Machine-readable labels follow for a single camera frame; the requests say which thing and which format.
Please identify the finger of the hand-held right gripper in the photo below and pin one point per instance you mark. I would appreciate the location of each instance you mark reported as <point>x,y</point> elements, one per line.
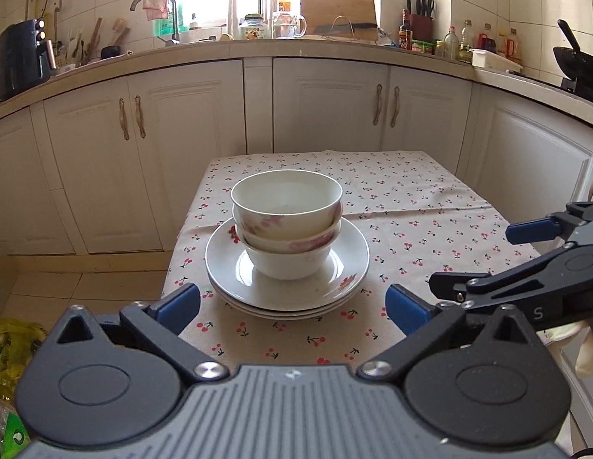
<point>459,284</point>
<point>530,230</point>

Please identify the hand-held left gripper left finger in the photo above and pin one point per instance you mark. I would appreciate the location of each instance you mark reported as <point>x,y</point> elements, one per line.
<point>179,308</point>

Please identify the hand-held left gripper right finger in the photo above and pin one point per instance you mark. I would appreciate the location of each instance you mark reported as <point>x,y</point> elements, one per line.
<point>406,311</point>

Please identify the white fruit print plate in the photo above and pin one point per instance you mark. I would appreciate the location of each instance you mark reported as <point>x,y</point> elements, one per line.
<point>220,256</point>
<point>286,317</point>
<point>286,312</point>

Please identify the white pink flower bowl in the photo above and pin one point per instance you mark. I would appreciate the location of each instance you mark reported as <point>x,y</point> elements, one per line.
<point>286,265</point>
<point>315,242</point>
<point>277,191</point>

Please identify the person's right hand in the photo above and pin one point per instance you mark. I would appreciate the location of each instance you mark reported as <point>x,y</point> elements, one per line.
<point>592,349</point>

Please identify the cherry print tablecloth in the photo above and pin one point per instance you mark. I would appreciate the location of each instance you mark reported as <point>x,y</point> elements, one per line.
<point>420,201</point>

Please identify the green yellow plastic bag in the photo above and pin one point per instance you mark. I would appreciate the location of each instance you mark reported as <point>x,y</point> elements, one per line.
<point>9,344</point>

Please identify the white plastic tray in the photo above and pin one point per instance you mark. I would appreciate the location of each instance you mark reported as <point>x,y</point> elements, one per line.
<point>492,60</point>

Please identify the black wok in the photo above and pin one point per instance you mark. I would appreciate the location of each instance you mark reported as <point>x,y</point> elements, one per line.
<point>578,62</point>

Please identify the large yellow oil bottle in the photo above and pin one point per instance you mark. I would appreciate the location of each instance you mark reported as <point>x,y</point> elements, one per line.
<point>514,45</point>

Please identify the small yellow bottle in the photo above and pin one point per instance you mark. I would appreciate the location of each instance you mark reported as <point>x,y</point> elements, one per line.
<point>502,45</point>

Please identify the red label oil bottle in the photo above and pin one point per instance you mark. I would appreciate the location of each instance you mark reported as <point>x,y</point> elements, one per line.
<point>487,40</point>

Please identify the tall clear oil bottle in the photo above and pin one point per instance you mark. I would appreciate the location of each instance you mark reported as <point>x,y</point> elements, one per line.
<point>467,43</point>

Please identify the clear glass bottle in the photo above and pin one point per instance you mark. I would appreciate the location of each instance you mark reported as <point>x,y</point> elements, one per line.
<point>450,45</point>

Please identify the green seasoning box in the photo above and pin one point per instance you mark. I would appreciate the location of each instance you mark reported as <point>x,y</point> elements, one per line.
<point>423,46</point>

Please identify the dark red knife block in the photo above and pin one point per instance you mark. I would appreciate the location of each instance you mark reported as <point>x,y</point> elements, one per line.
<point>420,26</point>

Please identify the dark soy sauce bottle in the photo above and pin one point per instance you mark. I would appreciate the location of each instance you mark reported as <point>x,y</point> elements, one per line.
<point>405,33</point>

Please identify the small black bowl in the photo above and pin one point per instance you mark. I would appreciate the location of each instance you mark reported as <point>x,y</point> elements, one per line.
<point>111,51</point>

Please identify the wooden spatula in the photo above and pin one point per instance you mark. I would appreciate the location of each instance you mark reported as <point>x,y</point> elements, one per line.
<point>95,38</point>

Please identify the wooden brush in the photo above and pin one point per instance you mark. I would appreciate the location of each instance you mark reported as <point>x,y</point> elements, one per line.
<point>122,31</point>

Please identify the glass jar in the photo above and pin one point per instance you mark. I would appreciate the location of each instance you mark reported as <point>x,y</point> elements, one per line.
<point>252,28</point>

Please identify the metal sink faucet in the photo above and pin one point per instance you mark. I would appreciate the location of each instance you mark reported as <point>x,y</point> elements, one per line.
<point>173,14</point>

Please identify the stack of white cups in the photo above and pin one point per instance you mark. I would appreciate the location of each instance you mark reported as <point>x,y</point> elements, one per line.
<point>233,19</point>

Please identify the wooden cutting board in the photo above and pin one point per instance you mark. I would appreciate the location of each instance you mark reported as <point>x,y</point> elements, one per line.
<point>334,7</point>

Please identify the black air fryer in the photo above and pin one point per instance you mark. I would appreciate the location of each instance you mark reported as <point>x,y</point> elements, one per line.
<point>19,57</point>

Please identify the glass pitcher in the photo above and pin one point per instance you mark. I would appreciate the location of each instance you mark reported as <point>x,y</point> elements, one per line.
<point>286,26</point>

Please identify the pink cloth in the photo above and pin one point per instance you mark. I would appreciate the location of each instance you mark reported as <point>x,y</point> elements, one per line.
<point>155,5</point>

